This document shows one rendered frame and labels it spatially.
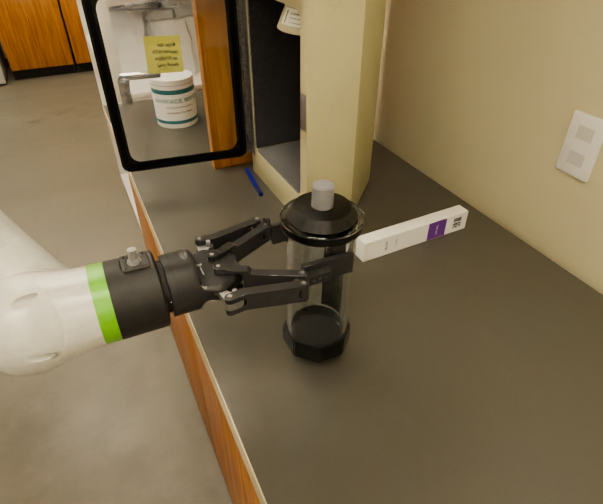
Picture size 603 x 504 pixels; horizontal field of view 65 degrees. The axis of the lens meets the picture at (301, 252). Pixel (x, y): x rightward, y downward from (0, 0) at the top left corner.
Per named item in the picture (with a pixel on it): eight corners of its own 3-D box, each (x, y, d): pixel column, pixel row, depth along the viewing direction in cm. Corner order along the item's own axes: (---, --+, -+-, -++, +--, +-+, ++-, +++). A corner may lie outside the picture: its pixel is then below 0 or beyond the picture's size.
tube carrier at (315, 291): (330, 300, 79) (338, 187, 66) (364, 345, 71) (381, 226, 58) (270, 320, 75) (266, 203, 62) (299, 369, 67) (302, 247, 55)
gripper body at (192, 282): (166, 283, 50) (248, 261, 54) (151, 241, 57) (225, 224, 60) (176, 333, 55) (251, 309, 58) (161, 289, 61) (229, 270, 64)
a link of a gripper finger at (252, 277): (214, 261, 57) (212, 268, 55) (307, 265, 56) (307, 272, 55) (217, 286, 59) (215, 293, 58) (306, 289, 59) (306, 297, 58)
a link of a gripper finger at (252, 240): (216, 283, 59) (208, 279, 60) (272, 242, 67) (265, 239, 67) (213, 259, 57) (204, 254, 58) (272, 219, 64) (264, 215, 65)
